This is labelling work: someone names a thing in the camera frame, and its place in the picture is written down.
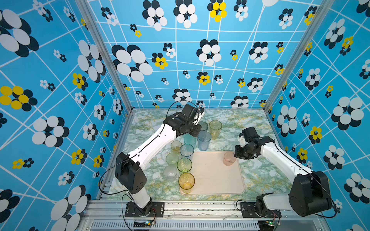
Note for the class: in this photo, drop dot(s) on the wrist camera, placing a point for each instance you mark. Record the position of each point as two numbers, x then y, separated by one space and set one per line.
200 113
242 141

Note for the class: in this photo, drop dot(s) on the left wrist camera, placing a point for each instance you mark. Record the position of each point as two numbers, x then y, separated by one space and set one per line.
200 113

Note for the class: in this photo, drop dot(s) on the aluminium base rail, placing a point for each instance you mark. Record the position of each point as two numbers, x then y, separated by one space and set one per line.
195 216

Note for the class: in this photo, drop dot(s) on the teal dimpled tall cup front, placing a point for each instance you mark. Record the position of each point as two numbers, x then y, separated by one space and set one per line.
189 139

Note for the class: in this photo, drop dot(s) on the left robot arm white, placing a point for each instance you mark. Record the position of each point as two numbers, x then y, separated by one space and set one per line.
129 169

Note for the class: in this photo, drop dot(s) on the grey tall glass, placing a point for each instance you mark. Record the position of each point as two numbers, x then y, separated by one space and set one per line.
203 126

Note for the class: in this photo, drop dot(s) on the blue tall dimpled cup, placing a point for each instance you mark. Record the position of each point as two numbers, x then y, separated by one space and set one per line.
204 139

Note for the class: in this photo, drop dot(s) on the aluminium corner post right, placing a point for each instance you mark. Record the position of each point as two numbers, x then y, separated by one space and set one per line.
308 35

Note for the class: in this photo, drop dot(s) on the short yellow cup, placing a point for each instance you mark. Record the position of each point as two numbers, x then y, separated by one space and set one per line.
176 146

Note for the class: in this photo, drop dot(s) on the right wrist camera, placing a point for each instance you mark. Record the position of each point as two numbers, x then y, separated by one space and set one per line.
242 141

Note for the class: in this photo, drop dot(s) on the yellow tall glass front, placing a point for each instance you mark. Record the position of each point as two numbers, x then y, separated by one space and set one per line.
186 182

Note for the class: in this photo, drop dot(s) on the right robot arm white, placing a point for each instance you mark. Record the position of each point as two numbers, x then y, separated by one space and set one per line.
310 191

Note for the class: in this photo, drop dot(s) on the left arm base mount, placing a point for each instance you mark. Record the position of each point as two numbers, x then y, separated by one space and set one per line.
151 210

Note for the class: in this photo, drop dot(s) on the green tall glass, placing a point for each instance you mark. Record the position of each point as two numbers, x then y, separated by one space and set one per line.
184 165

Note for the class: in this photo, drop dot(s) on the aluminium corner post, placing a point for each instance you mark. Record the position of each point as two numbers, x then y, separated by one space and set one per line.
95 33
308 35

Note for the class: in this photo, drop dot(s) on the short clear dimpled cup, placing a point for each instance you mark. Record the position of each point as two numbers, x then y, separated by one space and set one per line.
170 173

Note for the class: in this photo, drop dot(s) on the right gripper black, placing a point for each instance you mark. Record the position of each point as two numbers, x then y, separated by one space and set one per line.
237 154

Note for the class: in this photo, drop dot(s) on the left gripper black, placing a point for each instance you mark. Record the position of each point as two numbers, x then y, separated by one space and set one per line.
195 133

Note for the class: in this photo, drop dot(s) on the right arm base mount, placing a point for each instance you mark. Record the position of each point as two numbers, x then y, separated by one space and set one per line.
248 210

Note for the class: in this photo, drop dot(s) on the yellow tall glass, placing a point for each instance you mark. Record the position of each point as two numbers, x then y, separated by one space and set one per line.
186 182
215 128

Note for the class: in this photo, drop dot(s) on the short pink dimpled cup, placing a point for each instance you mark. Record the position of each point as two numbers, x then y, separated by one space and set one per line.
229 158

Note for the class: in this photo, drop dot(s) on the blue clear tall glass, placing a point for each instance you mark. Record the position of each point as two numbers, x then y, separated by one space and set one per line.
187 151

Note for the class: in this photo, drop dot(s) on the short green cup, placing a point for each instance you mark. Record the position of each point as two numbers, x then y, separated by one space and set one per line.
172 159

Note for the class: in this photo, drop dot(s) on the pink rectangular tray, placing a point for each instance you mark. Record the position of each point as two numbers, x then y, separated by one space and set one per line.
212 176

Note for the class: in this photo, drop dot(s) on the aluminium corner post left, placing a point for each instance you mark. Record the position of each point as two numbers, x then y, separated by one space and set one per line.
95 33

